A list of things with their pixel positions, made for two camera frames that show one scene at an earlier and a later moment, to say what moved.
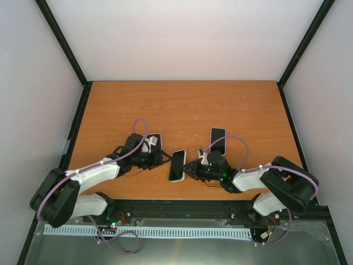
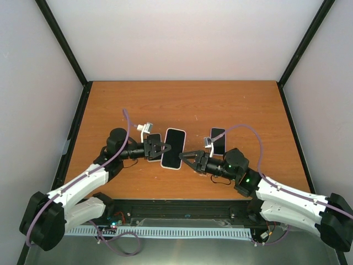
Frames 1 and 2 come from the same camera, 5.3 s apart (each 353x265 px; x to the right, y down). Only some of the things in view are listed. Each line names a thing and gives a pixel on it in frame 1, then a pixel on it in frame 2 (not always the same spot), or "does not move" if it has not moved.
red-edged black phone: [217, 133] does not move
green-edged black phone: [176, 165] to [176, 138]
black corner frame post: [311, 32] does not move
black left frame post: [69, 52] does not move
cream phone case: [177, 169] to [176, 138]
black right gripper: [192, 173] to [198, 163]
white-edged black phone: [158, 145] does not move
